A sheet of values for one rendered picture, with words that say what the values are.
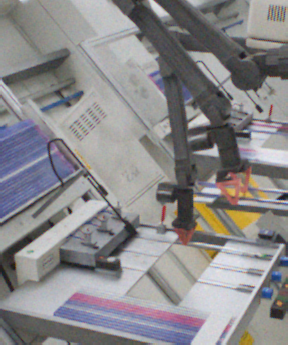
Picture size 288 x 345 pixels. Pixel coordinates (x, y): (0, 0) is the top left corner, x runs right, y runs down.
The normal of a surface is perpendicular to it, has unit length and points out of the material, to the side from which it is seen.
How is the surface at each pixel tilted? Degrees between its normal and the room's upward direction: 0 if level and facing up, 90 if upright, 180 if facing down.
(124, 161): 90
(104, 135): 90
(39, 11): 90
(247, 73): 90
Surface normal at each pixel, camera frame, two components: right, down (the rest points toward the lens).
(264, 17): -0.34, 0.34
